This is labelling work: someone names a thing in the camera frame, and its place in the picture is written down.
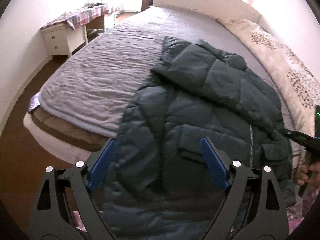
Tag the dark green puffer jacket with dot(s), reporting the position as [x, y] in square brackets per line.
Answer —
[158, 186]

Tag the beige leaf-pattern duvet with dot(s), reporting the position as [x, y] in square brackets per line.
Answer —
[297, 85]

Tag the person's right hand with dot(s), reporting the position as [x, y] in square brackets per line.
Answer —
[303, 177]

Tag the brown blanket layer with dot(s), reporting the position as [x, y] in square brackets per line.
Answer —
[67, 132]

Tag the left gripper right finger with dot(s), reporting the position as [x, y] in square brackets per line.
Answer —
[252, 207]

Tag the grey quilted bed cover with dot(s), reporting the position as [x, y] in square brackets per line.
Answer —
[92, 88]

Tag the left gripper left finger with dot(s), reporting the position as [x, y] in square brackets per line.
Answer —
[50, 216]

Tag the white bedside drawer cabinet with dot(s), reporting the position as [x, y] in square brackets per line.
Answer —
[61, 39]

